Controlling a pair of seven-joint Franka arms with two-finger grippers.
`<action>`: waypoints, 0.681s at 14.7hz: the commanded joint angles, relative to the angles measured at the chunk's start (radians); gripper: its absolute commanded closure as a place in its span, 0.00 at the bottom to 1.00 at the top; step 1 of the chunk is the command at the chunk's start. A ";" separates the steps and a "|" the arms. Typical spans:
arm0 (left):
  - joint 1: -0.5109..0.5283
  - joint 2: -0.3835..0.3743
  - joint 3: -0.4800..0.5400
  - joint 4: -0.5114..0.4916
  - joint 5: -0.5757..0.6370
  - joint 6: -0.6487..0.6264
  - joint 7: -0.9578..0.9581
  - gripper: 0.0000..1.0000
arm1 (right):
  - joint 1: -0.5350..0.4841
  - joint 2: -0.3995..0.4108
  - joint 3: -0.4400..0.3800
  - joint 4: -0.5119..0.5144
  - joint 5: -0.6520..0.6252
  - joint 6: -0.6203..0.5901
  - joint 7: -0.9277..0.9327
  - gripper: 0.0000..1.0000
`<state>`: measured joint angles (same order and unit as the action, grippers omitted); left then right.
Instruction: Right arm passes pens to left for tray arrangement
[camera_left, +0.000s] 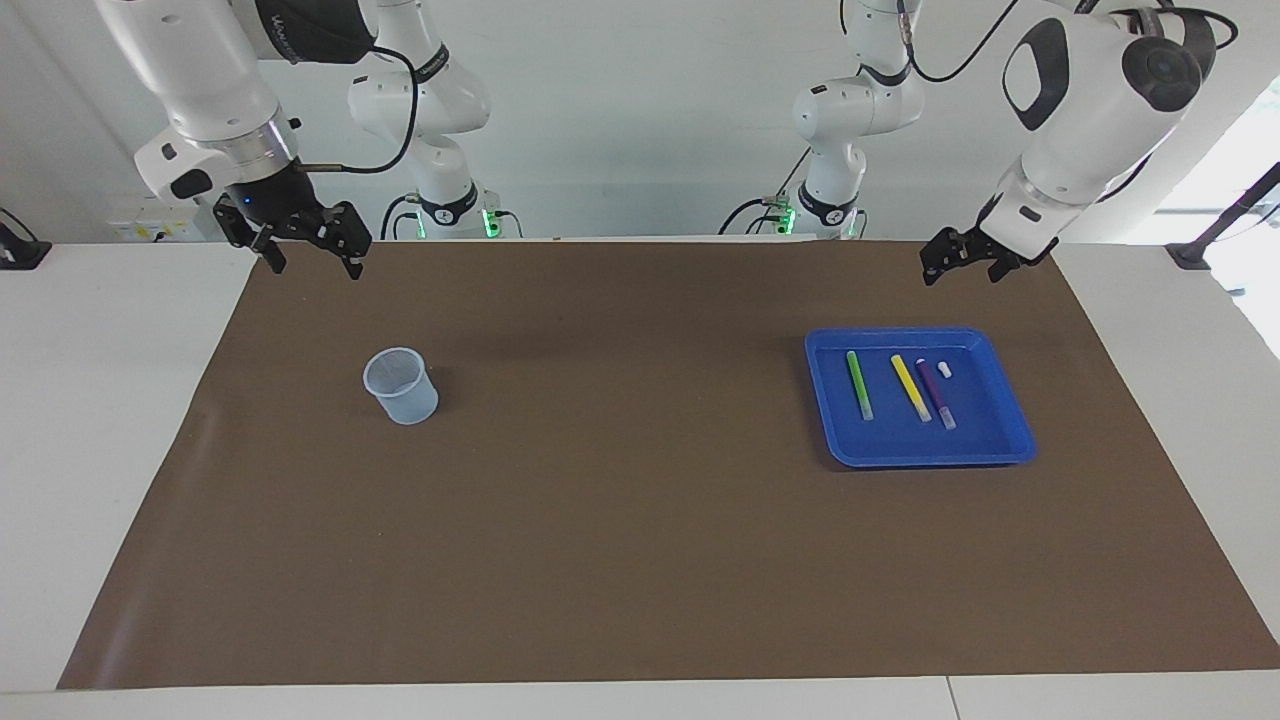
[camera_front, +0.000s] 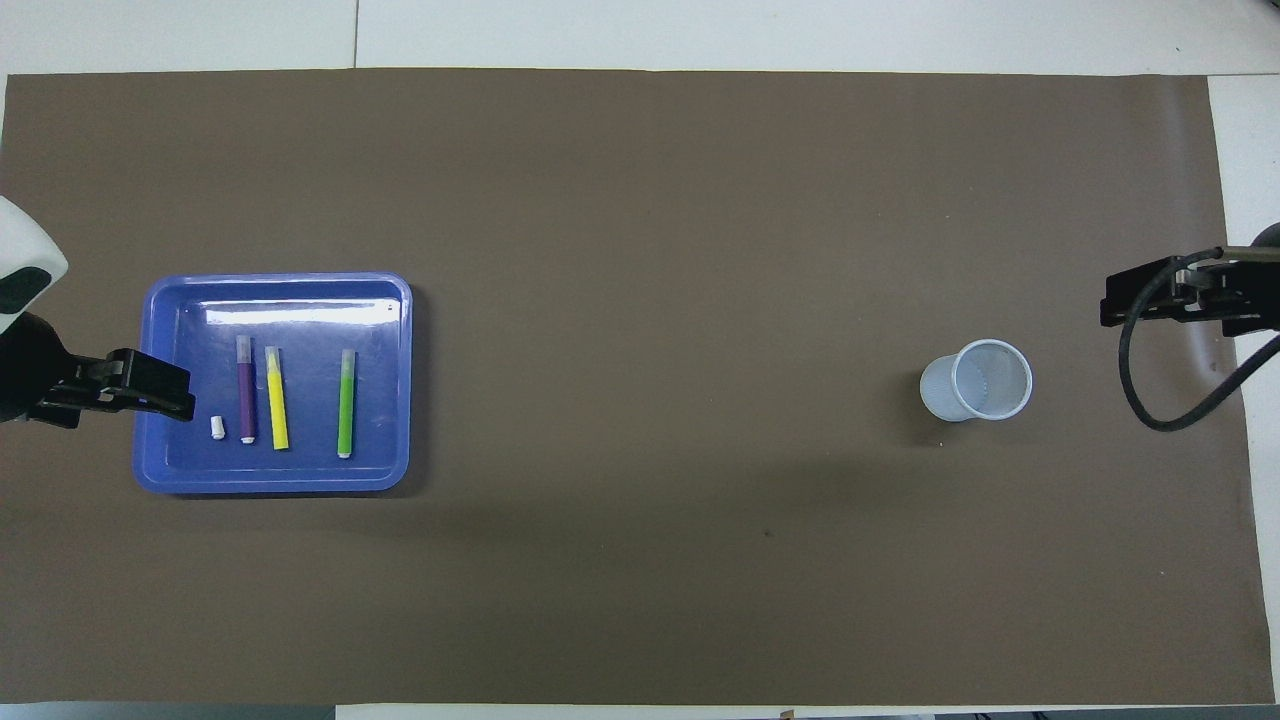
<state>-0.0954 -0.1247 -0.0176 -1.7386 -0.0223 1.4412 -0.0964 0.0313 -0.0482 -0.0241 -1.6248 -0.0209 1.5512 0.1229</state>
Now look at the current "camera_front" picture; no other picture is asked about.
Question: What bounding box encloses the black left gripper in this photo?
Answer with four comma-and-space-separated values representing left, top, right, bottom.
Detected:
0, 312, 197, 429

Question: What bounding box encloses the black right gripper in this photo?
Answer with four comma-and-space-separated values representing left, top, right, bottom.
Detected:
1100, 222, 1280, 338

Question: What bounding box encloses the purple marker pen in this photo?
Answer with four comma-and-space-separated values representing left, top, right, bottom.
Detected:
236, 335, 257, 444

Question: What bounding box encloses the yellow marker pen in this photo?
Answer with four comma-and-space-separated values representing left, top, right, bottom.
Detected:
263, 346, 290, 452

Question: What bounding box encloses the green marker pen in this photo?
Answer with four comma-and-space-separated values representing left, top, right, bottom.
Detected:
337, 348, 358, 460

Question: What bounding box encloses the blue plastic tray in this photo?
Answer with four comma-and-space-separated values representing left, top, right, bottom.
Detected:
133, 272, 414, 495

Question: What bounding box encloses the translucent plastic cup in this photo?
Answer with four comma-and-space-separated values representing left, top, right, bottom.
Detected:
919, 339, 1034, 423

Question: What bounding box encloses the brown table mat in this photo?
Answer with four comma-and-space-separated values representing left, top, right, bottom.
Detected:
0, 68, 1276, 706

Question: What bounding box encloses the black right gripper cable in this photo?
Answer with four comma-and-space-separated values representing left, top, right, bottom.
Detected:
1118, 247, 1280, 433

